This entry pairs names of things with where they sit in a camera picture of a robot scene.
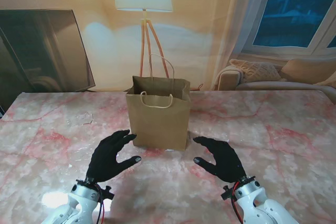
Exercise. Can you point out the sheer white curtain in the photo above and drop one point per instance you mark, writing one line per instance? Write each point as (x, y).
(236, 24)

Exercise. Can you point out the knitted beige cushion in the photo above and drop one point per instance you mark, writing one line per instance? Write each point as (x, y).
(257, 70)

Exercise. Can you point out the beige sofa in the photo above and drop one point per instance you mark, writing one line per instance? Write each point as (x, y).
(275, 85)

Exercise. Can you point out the white framed window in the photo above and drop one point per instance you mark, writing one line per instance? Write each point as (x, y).
(294, 14)

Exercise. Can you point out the flat screen television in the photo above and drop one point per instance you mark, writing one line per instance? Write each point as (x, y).
(39, 51)

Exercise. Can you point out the plain tan cushion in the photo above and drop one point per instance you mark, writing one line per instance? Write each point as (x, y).
(307, 70)

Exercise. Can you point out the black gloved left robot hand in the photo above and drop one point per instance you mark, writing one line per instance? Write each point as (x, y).
(105, 158)

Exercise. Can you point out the kraft paper bag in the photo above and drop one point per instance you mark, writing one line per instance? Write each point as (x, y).
(157, 127)

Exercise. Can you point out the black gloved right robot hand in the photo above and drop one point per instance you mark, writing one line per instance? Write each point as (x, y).
(223, 161)

